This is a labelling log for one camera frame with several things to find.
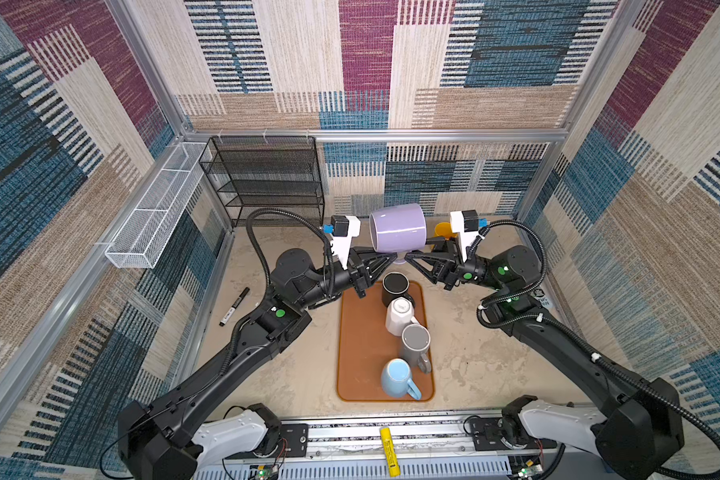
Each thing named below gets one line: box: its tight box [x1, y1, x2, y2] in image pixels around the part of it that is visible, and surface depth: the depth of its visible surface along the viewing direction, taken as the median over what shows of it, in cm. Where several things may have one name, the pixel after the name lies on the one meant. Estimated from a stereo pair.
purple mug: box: [369, 203, 427, 264], surface depth 53 cm
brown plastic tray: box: [336, 281, 434, 402], surface depth 89 cm
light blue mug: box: [380, 358, 422, 401], surface depth 76 cm
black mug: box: [382, 271, 415, 308], surface depth 91 cm
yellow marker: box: [380, 426, 401, 478], surface depth 71 cm
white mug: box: [385, 296, 419, 337], surface depth 86 cm
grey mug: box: [401, 323, 431, 374], surface depth 79 cm
